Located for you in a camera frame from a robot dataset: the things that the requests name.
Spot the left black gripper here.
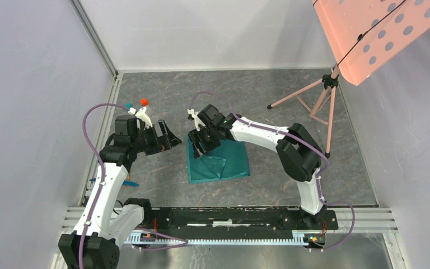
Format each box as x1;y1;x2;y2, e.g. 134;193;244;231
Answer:
131;119;181;156

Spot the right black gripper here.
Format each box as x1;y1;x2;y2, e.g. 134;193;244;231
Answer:
188;124;222;158

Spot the teal cloth napkin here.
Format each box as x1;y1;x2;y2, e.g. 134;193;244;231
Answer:
186;137;250;184

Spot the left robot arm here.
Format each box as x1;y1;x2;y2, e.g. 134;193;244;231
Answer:
58;115;181;268

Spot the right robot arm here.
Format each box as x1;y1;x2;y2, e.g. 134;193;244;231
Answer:
187;104;326;229

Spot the blue knife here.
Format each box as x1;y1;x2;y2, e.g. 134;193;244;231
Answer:
89;178;139;187

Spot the pink tripod stand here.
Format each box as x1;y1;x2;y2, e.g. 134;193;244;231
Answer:
267;64;340;158

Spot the pink perforated panel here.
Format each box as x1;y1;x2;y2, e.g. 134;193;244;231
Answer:
312;0;430;86

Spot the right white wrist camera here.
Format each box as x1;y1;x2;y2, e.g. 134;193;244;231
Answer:
187;109;205;132

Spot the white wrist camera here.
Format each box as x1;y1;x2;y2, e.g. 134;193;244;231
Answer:
128;106;153;129
187;109;205;132

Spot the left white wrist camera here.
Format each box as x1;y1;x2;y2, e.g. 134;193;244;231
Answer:
128;106;153;129

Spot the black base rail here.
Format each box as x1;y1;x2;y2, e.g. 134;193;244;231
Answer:
140;206;339;239

